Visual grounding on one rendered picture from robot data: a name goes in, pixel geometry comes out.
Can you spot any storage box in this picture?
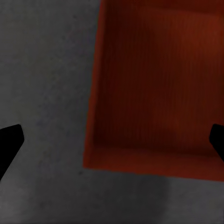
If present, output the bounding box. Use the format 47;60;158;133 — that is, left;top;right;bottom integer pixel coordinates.
83;0;224;182

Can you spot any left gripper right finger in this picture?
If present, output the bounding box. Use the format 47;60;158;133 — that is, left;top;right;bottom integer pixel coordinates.
209;124;224;162

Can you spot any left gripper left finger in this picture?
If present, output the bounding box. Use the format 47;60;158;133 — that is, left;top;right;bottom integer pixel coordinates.
0;124;24;180

